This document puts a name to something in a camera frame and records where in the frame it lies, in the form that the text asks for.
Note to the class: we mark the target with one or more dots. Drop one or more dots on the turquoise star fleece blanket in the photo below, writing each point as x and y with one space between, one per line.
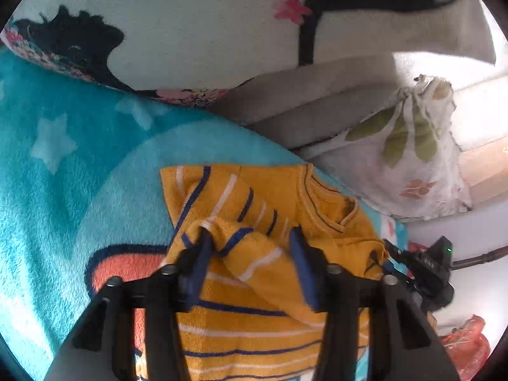
82 199

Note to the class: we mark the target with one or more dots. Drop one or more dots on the white leaf print pillow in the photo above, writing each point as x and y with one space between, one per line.
401 159

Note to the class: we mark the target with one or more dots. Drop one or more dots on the cream cushion black silhouette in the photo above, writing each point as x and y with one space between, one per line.
181 49

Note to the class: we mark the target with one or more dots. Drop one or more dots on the beige upholstered headboard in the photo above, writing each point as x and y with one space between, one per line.
327 97

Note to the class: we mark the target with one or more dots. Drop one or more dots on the red plastic bag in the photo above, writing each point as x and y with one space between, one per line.
468 348

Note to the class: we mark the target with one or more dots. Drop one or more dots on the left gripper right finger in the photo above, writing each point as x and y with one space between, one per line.
402 343

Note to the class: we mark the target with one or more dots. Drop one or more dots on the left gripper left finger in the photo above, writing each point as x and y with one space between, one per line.
100 346

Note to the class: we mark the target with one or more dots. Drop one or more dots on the yellow striped knit sweater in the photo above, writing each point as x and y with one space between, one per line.
251 321

